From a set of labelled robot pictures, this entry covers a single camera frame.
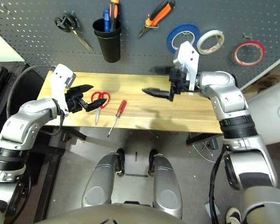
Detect black power adapter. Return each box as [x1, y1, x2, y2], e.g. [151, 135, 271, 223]
[207, 137, 219, 150]

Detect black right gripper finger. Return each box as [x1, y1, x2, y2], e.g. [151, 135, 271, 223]
[141, 87, 175, 102]
[150, 66, 175, 75]

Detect red handled screwdriver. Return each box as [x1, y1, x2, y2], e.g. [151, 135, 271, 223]
[107, 100, 127, 138]

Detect blue tape roll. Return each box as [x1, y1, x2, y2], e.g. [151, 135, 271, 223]
[167, 23, 201, 55]

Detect red tape roll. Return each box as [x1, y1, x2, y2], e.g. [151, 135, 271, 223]
[232, 40, 266, 68]

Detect red handled scissors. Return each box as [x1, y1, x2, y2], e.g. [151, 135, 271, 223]
[91, 91, 111, 126]

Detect black metal table leg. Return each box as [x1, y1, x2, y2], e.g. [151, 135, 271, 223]
[60, 127, 87, 142]
[186, 133, 222, 146]

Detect black white sneaker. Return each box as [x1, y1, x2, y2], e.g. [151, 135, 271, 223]
[225, 206, 242, 224]

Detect black handled scissors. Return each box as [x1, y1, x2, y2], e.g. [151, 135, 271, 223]
[54, 13, 93, 52]

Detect blue handled screwdriver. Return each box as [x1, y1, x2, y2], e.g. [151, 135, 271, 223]
[103, 8, 111, 33]

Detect white floor cables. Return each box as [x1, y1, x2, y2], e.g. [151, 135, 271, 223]
[192, 137, 222, 161]

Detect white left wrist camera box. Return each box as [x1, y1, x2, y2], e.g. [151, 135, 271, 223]
[50, 63, 77, 117]

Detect silver right robot leg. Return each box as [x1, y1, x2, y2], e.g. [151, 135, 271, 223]
[148, 149, 183, 219]

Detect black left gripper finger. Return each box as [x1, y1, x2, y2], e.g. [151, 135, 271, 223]
[71, 84, 94, 94]
[85, 98, 107, 112]

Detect orange black needle-nose pliers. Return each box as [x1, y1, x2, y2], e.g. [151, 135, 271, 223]
[137, 0, 176, 39]

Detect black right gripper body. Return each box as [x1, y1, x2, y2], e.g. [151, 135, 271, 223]
[169, 66, 189, 95]

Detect white tape roll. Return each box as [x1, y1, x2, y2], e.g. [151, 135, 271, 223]
[196, 29, 225, 55]

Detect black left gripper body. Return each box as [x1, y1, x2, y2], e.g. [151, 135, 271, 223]
[64, 87, 88, 114]

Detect silver robot leg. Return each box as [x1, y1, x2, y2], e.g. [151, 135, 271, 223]
[148, 149, 183, 219]
[81, 150, 126, 208]

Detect dark grey pegboard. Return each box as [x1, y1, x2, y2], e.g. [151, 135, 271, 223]
[0, 0, 280, 89]

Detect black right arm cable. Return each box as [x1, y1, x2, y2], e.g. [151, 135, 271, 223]
[209, 144, 229, 224]

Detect black plastic cup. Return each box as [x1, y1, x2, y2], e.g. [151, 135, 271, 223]
[92, 18, 122, 63]

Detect grey robot torso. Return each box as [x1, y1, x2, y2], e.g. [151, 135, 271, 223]
[34, 203, 187, 224]

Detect white grey machine shell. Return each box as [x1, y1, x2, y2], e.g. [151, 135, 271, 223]
[244, 77, 280, 145]

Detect silver left robot leg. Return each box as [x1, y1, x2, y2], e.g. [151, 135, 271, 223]
[81, 150, 126, 208]

